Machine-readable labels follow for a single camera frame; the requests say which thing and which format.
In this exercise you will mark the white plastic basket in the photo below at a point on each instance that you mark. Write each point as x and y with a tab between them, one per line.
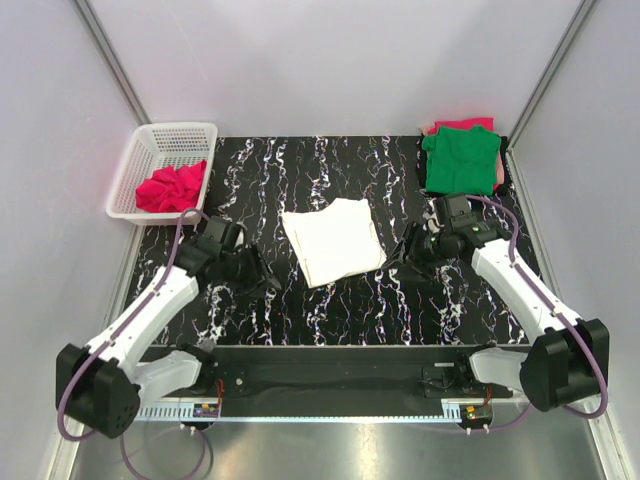
153	147

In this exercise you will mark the black marble pattern mat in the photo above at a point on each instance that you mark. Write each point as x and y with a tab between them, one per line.
255	179

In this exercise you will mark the right controller board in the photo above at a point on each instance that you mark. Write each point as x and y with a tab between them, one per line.
477	412

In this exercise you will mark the crumpled pink t-shirt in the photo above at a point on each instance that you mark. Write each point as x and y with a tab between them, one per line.
170	189

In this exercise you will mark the white printed t-shirt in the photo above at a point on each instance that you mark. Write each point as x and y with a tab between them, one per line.
337	242

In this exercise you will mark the left controller board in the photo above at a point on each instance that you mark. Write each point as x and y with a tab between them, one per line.
206	410

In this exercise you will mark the folded green t-shirt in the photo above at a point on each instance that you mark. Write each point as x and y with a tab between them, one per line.
461	161

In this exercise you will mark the controller board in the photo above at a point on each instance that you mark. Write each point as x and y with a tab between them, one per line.
206	410
477	412

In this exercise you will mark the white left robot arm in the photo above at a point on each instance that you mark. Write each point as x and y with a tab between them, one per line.
102	385

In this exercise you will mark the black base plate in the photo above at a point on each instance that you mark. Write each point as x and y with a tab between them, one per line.
329	383

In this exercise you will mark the folded peach t-shirt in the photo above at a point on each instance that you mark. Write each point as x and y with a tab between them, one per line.
500	170

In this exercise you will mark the folded red t-shirt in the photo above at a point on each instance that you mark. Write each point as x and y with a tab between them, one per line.
465	124

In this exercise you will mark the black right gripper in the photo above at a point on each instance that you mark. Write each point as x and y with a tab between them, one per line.
415	250

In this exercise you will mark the aluminium rail frame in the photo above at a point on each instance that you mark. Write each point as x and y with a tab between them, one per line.
338	420

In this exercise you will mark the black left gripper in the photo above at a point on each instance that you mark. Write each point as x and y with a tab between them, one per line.
255	270

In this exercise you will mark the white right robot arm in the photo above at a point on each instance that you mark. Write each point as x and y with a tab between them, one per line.
567	363

